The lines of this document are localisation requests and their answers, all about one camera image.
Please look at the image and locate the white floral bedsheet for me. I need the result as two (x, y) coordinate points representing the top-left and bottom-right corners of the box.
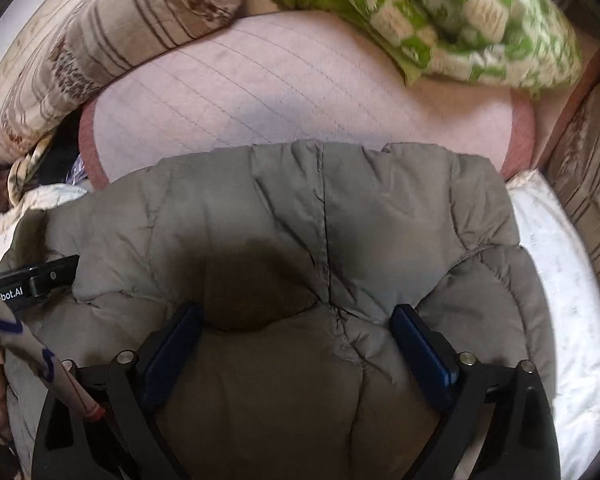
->
(505, 170), (600, 480)

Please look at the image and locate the pink quilted mat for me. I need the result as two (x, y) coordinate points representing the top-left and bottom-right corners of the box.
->
(78, 12), (536, 191)

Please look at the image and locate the grey hooded puffer jacket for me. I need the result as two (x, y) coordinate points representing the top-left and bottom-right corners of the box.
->
(2, 140), (556, 480)

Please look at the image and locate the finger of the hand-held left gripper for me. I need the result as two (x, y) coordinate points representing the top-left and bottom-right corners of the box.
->
(30, 254), (80, 300)

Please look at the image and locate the striped floral sofa cushion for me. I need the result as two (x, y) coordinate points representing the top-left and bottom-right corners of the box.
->
(547, 77), (600, 301)

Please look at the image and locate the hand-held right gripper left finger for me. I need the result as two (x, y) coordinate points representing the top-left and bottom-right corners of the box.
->
(31, 302), (204, 480)

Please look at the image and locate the striped floral beige pillow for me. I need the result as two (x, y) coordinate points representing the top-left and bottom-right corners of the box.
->
(0, 0), (246, 166)

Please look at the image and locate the white blue-printed garment strip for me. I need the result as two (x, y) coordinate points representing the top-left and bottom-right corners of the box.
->
(0, 277), (106, 423)

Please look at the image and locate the black cloth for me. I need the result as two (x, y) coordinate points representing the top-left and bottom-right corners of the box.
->
(40, 130), (88, 191)

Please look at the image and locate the cream patterned cloth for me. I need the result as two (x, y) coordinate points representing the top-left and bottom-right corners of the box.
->
(0, 135), (88, 238)

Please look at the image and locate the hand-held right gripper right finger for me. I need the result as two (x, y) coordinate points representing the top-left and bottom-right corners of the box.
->
(390, 304), (562, 480)

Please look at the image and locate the green patterned blanket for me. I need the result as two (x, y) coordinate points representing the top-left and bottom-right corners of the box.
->
(250, 0), (583, 98)

